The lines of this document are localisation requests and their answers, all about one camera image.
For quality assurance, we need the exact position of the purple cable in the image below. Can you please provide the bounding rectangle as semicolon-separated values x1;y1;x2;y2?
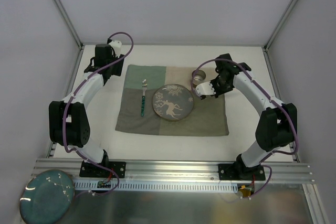
62;31;134;196
190;60;300;198

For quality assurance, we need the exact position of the grey reindeer plate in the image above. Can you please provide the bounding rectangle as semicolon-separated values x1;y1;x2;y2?
152;84;194;121

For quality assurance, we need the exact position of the teal round stool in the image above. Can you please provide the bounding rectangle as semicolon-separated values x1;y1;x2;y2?
19;169;75;223

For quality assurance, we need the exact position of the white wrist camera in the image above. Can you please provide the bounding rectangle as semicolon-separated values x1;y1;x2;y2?
194;81;216;99
108;39;122;57

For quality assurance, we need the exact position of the green handled fork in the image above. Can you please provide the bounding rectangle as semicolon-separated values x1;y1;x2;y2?
141;79;148;117

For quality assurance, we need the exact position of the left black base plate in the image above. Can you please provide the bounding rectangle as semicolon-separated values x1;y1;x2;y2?
79;161;127;178

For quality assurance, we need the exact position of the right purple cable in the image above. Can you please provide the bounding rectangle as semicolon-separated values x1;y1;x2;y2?
190;60;300;198

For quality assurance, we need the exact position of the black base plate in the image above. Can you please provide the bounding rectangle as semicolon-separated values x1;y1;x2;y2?
79;161;127;178
218;162;266;181

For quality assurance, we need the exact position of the white slotted cable duct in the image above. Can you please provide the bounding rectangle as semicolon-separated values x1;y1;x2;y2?
73;179;238;194

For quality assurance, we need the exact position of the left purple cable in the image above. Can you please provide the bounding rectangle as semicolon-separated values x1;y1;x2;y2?
62;31;134;196

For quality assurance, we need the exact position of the aluminium mounting rail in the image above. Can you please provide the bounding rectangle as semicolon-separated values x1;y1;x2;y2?
31;158;316;184

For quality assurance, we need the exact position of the metal cup with cork base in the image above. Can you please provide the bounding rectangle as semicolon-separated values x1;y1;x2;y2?
191;70;206;88

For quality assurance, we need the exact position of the green beige cloth placemat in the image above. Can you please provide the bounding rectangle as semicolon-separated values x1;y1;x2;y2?
115;65;229;137

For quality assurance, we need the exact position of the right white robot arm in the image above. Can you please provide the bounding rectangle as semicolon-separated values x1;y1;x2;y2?
211;54;298;180

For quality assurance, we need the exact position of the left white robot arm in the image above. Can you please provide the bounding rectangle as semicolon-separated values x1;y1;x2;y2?
48;40;124;177

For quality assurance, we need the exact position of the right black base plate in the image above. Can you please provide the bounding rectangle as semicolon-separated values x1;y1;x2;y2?
218;162;266;181

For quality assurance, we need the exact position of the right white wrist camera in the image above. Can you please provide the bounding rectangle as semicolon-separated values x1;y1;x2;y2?
194;81;216;99

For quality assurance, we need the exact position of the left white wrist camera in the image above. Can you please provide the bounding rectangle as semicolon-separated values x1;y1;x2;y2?
108;39;122;57

